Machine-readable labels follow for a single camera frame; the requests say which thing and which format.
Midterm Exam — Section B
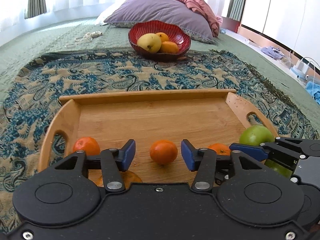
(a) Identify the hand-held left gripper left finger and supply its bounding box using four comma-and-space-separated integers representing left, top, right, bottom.
46, 139, 136, 194

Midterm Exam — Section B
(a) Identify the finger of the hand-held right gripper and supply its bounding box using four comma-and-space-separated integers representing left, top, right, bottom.
214, 170, 231, 187
229, 137, 320, 161

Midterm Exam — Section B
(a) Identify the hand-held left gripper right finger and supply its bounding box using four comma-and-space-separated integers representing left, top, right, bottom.
181, 139, 273, 193

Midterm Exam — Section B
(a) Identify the green apple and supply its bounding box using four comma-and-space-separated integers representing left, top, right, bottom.
239, 125, 275, 147
264, 159, 293, 178

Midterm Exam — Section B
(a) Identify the large orange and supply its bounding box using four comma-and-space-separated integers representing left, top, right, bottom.
96, 170, 143, 187

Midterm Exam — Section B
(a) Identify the mandarin orange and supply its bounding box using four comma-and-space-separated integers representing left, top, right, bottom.
72, 137, 101, 156
149, 140, 178, 165
207, 143, 232, 155

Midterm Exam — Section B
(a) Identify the wooden tray with handles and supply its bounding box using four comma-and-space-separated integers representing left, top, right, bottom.
39, 89, 279, 188

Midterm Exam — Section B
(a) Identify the light blue cloth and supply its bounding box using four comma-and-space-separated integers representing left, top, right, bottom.
305, 81, 320, 98

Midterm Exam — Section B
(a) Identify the blue paisley blanket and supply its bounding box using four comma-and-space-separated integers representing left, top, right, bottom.
0, 49, 320, 228

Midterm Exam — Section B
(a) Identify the white appliance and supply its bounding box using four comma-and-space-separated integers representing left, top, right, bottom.
291, 57, 317, 77

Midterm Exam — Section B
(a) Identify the pale blue cloth pile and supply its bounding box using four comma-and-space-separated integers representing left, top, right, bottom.
261, 46, 285, 60

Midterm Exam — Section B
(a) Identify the red ribbed bowl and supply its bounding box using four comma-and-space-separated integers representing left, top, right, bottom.
128, 20, 192, 61

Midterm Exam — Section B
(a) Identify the small orange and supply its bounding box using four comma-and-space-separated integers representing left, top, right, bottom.
160, 41, 180, 54
155, 32, 170, 43

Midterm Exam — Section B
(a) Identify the yellow pear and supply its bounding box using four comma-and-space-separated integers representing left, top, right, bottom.
137, 33, 162, 53

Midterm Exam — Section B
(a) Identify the brown wooden board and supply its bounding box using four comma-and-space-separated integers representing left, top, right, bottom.
221, 17, 242, 33

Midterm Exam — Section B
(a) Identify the white pillow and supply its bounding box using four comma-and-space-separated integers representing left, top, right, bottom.
95, 4, 118, 25

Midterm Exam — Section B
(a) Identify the white wardrobe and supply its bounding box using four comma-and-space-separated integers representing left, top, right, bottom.
240, 0, 320, 68

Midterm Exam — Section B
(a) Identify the purple pillow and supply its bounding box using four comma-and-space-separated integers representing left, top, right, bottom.
104, 0, 217, 44

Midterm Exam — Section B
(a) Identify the green quilted bedspread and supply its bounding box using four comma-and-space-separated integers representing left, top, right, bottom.
0, 16, 320, 120

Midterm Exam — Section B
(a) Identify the pink quilt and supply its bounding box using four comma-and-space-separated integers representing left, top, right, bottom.
140, 0, 223, 38

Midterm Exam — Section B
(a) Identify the white cord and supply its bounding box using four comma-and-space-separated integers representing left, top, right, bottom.
64, 30, 103, 48

